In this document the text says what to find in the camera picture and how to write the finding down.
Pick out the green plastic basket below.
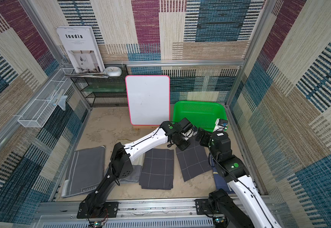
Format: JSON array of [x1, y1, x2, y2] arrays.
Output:
[[173, 101, 227, 132]]

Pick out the dark checked pillowcase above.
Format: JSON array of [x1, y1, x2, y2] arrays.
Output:
[[139, 148, 174, 191], [176, 138, 212, 182]]

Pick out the beige grey pillowcase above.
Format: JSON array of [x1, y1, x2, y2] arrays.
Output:
[[119, 155, 144, 184]]

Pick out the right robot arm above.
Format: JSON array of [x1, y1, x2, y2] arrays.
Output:
[[195, 128, 281, 228]]

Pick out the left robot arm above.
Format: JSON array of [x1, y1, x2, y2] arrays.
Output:
[[77, 118, 197, 219]]

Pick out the navy blue folded pillowcase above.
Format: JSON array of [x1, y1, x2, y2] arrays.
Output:
[[210, 159, 235, 194]]

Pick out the grey striped folded pillowcase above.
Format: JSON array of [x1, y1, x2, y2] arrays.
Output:
[[61, 146, 106, 198]]

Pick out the wooden whiteboard stand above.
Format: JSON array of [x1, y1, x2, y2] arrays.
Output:
[[133, 125, 159, 131]]

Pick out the pink framed whiteboard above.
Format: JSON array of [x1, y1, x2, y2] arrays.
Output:
[[125, 75, 170, 126]]

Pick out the Inedia magazine poster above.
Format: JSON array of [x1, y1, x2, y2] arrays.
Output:
[[57, 26, 105, 74]]

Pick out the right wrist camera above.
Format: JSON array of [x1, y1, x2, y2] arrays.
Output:
[[213, 118, 228, 132]]

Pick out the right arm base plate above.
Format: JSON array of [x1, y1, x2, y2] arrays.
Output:
[[194, 198, 221, 217]]

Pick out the black wire shelf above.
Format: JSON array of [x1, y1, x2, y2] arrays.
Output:
[[66, 65, 128, 108]]

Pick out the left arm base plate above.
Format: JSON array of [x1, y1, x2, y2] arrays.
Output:
[[76, 201, 119, 219]]

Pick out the white wire wall basket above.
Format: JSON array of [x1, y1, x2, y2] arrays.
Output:
[[18, 68, 73, 128]]

